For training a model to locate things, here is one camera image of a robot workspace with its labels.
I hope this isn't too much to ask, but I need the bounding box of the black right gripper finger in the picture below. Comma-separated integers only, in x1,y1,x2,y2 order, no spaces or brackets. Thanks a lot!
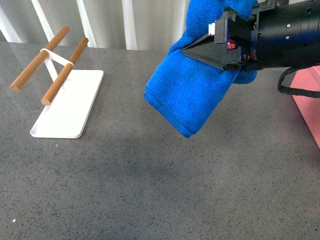
182,34,229,70

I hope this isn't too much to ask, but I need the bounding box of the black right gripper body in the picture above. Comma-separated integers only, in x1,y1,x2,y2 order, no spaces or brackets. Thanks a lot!
207,6,263,72

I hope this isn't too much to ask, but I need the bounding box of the blue microfiber cloth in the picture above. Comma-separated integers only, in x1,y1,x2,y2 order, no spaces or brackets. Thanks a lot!
144,0,258,138

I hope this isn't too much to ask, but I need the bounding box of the white pleated curtain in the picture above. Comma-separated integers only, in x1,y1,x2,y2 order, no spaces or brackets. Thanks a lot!
0,0,189,52

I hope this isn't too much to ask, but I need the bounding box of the pink plastic bin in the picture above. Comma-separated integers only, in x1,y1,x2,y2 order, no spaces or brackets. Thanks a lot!
290,66,320,147

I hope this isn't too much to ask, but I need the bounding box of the white towel rack stand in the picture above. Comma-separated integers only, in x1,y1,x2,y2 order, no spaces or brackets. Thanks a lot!
9,26,104,139

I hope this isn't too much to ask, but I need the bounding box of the black cable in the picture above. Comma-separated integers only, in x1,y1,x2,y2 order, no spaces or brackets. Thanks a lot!
277,67,320,99

